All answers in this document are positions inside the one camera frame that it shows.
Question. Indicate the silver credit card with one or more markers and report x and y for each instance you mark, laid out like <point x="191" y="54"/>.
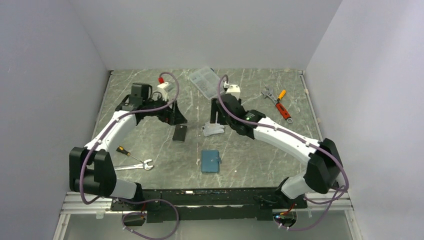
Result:
<point x="212" y="129"/>

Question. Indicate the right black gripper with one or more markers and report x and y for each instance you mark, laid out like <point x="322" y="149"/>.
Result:
<point x="214" y="109"/>

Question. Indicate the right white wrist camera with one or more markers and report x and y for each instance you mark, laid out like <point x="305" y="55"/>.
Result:
<point x="232" y="89"/>

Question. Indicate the silver open-end wrench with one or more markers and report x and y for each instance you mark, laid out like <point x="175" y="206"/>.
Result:
<point x="144" y="165"/>

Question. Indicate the red handled adjustable wrench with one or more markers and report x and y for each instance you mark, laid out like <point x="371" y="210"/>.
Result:
<point x="269" y="93"/>

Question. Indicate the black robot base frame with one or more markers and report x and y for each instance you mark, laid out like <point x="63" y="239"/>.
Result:
<point x="260" y="203"/>

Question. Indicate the black credit card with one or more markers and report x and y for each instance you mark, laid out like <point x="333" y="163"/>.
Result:
<point x="180" y="133"/>

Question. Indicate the orange handled screwdriver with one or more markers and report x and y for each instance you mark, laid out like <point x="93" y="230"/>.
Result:
<point x="281" y="95"/>

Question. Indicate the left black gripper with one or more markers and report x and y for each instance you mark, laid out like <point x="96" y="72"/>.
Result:
<point x="172" y="116"/>

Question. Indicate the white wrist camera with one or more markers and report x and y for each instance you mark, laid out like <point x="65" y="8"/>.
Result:
<point x="164" y="88"/>
<point x="232" y="89"/>

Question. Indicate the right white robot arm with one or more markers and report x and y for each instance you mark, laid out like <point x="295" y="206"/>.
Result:
<point x="321" y="158"/>

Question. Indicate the clear plastic organizer box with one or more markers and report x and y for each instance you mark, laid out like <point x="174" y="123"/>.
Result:
<point x="206" y="80"/>

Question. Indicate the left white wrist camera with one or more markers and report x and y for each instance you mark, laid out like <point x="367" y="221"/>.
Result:
<point x="164" y="88"/>

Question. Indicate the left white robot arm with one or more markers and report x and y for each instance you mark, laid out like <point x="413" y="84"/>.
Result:
<point x="91" y="168"/>

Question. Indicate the blue card holder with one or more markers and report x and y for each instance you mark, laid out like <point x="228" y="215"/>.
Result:
<point x="210" y="161"/>

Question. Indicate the black yellow screwdriver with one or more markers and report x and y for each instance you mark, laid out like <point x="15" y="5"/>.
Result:
<point x="123" y="151"/>

